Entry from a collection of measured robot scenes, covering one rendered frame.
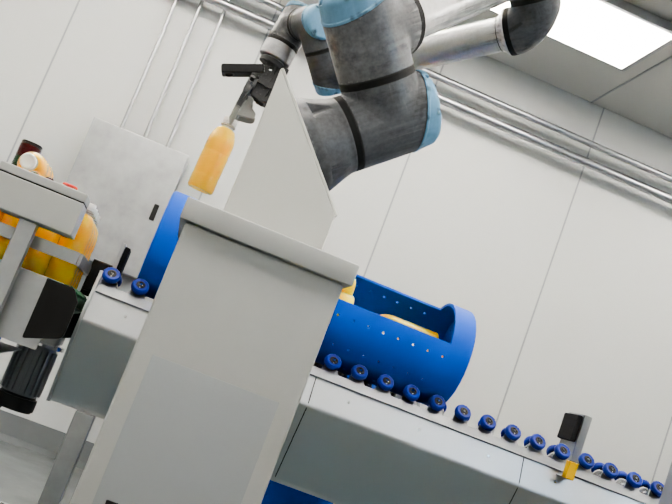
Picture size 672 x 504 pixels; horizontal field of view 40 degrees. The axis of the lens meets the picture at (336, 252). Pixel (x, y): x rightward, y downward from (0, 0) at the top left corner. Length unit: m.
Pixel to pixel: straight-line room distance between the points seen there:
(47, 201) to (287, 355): 0.78
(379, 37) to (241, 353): 0.63
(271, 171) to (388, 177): 4.44
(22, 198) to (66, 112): 3.90
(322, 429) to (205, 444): 0.83
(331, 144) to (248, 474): 0.61
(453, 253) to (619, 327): 1.25
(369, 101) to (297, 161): 0.19
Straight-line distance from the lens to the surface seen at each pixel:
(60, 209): 2.16
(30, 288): 2.27
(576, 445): 2.72
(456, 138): 6.29
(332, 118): 1.75
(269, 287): 1.62
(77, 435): 2.40
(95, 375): 2.38
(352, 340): 2.41
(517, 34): 2.29
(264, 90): 2.54
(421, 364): 2.45
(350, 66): 1.77
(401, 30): 1.79
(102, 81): 6.09
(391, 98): 1.77
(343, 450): 2.43
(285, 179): 1.69
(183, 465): 1.62
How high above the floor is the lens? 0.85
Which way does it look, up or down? 9 degrees up
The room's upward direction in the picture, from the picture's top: 21 degrees clockwise
